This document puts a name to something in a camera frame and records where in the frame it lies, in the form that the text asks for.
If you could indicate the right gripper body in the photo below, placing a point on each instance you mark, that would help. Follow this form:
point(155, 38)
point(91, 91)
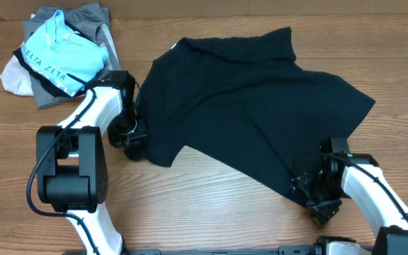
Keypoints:
point(324, 193)

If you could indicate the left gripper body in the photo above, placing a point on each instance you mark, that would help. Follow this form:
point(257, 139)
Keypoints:
point(127, 129)

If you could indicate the black t-shirt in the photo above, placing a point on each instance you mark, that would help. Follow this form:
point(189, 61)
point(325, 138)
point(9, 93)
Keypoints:
point(246, 103)

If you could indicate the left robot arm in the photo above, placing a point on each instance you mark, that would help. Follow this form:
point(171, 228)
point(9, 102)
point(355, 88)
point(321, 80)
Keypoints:
point(70, 179)

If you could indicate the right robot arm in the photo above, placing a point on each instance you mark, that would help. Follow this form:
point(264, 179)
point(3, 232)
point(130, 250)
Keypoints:
point(362, 180)

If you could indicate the light blue folded t-shirt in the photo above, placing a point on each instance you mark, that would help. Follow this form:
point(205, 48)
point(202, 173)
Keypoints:
point(63, 55)

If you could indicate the grey folded garment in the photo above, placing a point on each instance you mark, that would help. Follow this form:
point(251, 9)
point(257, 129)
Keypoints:
point(92, 20)

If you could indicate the white garment under pile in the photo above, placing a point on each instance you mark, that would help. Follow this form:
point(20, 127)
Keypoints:
point(16, 79)

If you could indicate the black folded garment in pile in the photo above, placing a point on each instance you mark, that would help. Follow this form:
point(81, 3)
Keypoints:
point(44, 82)

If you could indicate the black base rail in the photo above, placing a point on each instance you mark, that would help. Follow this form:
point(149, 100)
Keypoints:
point(282, 250)

